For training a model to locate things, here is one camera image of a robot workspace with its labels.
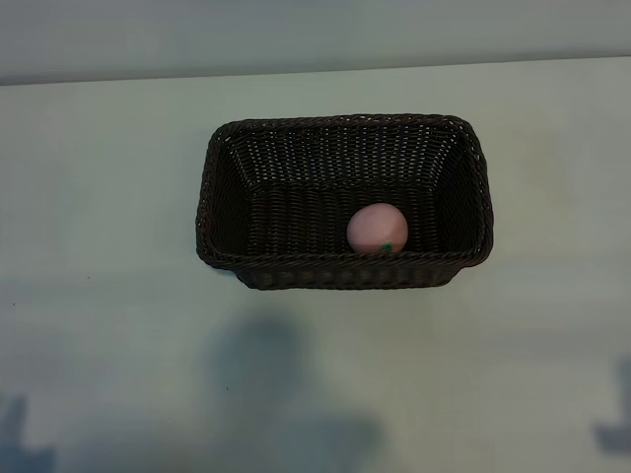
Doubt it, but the dark brown wicker basket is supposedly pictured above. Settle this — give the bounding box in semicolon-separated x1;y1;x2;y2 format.
191;112;495;291

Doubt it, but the pink toy peach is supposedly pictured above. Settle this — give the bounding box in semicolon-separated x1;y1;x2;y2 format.
346;202;410;255

